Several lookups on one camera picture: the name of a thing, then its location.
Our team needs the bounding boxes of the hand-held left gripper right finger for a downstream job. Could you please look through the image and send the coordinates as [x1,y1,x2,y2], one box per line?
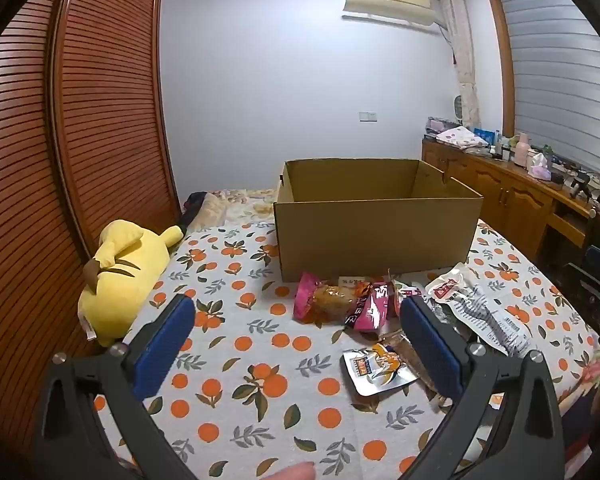
[399,295,566,480]

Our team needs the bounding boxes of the pale patterned curtain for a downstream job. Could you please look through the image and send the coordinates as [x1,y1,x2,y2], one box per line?
[437,0,481,128]

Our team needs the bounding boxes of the wooden sideboard cabinet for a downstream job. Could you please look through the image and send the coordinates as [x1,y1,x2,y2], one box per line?
[421,139,600,261]

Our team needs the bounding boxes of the folded floral cloth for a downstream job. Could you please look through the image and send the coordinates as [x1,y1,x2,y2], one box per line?
[436,126,488,150]

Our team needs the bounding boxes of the wooden window frame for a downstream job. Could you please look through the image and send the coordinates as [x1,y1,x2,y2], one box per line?
[485,0,518,136]

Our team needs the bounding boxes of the cardboard box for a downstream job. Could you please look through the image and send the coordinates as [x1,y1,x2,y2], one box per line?
[273,158,484,283]

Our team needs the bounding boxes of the white printed snack packet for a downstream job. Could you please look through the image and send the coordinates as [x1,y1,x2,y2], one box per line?
[445,280,536,356]

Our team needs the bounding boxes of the silver cartoon snack packet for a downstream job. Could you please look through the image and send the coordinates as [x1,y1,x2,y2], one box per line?
[341,342,421,397]

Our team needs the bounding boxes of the black device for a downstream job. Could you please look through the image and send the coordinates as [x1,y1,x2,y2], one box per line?
[566,170,600,216]

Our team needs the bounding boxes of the yellow plush toy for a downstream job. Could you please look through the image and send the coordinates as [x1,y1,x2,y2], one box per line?
[77,219,187,348]

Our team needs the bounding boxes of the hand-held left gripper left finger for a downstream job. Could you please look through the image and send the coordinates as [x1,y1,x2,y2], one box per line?
[32,294,201,480]

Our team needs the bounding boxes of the pink tissue bag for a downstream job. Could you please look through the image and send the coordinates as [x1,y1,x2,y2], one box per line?
[527,154,552,181]

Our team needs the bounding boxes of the folded purple cloth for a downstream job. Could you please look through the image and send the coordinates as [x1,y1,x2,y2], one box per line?
[425,116,456,136]

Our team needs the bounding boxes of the wooden louvred wardrobe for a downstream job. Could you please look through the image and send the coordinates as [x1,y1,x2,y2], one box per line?
[0,0,183,480]

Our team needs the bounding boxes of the orange print bedsheet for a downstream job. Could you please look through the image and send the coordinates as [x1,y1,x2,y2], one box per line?
[80,219,600,480]

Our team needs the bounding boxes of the floral blanket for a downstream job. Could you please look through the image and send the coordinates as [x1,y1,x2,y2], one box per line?
[182,189,278,233]

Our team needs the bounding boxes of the person's left hand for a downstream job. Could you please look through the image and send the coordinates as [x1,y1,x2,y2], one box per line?
[267,462,317,480]

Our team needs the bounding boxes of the red and white snack packet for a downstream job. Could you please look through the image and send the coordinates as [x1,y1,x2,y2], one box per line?
[425,265,473,306]

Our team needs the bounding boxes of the grey window blind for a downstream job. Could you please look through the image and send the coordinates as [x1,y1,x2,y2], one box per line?
[495,0,600,176]

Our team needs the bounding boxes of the pink packet with brown snack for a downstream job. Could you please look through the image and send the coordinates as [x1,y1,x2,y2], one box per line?
[293,272,366,323]

